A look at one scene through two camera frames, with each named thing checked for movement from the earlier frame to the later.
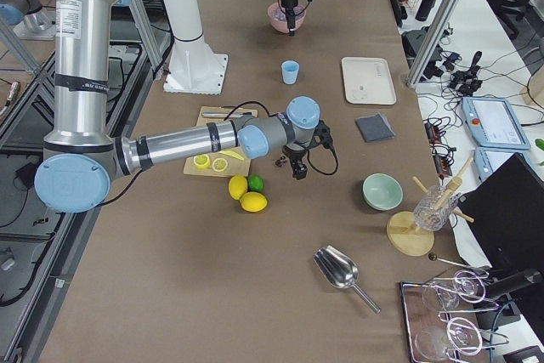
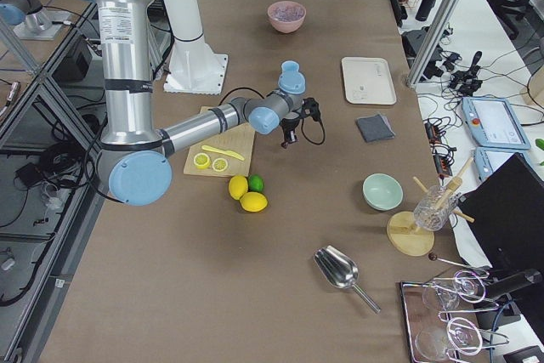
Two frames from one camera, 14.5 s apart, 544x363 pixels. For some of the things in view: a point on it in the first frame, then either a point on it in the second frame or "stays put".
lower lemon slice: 219,164 stays put
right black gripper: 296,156 → 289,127
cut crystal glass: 433,208 stays put
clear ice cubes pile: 278,14 stays put
